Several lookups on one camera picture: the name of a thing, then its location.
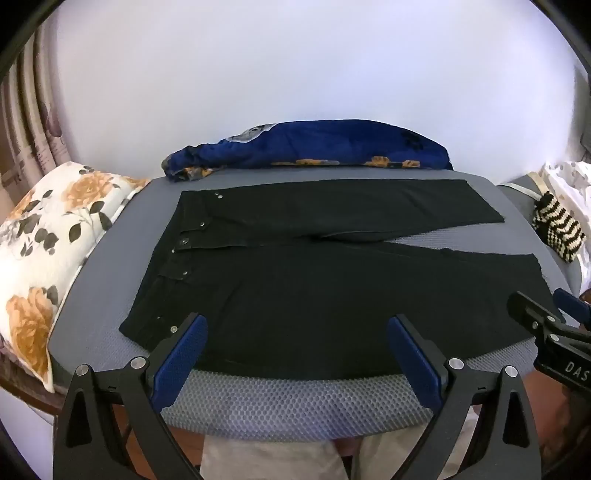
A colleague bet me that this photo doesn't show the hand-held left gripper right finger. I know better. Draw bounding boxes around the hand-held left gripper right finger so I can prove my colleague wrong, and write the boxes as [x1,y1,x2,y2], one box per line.
[387,314,542,480]

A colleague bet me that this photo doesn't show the white printed cloth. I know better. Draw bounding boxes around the white printed cloth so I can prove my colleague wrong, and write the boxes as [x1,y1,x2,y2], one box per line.
[538,161,591,259]

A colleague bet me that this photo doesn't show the black white striped knit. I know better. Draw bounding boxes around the black white striped knit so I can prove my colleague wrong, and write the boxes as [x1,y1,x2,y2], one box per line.
[531,190,587,265]

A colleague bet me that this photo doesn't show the dark wooden bed frame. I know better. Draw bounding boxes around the dark wooden bed frame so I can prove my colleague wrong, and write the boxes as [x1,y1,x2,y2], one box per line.
[0,353,61,416]

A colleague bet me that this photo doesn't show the black pants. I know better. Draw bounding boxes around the black pants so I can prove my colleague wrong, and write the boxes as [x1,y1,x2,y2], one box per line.
[119,179,555,380]

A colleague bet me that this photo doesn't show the pale patterned curtain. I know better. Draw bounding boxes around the pale patterned curtain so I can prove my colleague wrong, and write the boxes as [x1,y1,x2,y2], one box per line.
[0,23,70,185]

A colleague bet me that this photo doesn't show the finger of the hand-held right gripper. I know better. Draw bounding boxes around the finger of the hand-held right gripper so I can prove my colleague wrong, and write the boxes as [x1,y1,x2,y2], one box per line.
[506,291,568,342]
[553,288,591,324]

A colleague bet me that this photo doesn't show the white floral pillow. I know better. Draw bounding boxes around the white floral pillow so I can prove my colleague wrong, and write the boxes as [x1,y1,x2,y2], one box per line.
[0,162,151,394]

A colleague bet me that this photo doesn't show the grey mesh mattress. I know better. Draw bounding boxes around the grey mesh mattress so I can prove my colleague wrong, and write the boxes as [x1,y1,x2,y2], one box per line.
[48,171,583,437]

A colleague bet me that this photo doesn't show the grey cushion with white trim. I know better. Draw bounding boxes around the grey cushion with white trim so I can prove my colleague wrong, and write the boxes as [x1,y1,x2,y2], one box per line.
[496,172,543,200]

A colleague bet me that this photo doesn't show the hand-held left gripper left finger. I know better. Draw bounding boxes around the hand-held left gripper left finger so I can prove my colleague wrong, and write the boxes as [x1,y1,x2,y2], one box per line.
[53,312,208,480]

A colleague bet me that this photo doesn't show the blue floral blanket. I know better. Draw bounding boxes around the blue floral blanket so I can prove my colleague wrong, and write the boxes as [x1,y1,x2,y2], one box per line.
[161,119,454,183]

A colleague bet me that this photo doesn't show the person's beige trousers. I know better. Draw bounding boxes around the person's beige trousers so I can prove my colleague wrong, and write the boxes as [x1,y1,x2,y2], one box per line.
[199,406,481,480]

